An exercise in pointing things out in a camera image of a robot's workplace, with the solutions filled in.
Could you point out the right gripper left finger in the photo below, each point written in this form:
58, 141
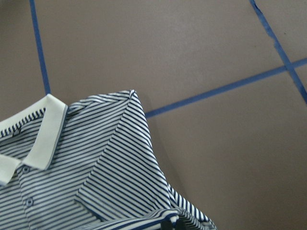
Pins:
166, 225

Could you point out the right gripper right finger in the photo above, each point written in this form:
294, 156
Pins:
180, 225

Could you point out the navy white striped polo shirt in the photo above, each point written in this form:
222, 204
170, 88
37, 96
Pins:
86, 166

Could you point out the brown paper table cover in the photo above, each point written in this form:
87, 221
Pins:
222, 84

